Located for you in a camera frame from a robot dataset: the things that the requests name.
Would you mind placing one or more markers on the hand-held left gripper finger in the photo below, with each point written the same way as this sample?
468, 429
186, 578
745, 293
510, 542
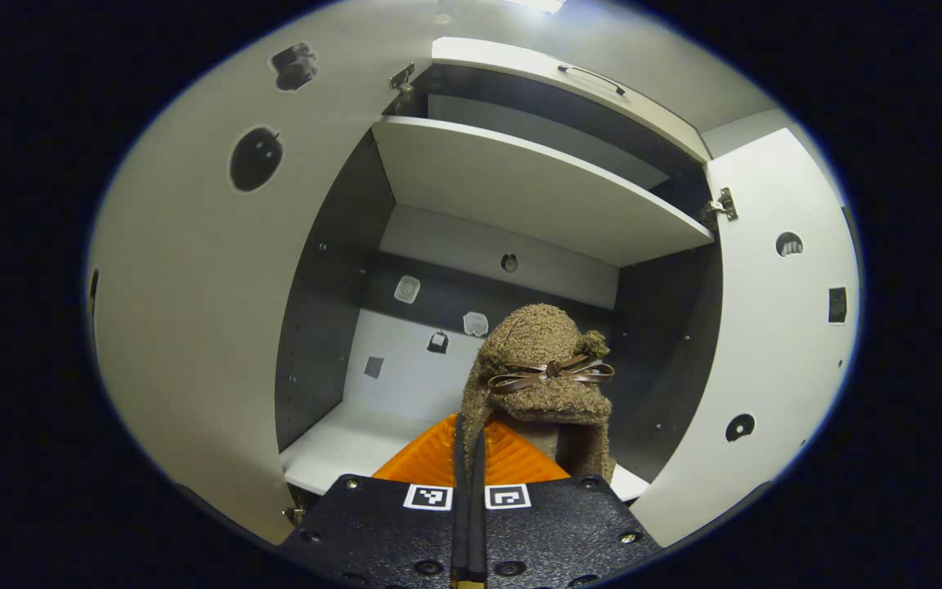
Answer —
479, 532
461, 532

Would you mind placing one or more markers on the brown fuzzy shoe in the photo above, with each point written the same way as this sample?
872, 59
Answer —
536, 343

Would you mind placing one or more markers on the white cabinet door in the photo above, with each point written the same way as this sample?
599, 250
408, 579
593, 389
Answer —
765, 343
193, 327

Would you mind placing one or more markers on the white shoe cabinet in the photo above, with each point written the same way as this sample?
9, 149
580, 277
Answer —
520, 188

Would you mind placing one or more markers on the white cabinet drawer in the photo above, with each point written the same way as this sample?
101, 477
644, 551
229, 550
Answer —
504, 64

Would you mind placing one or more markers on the ceiling light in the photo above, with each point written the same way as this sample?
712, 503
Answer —
536, 5

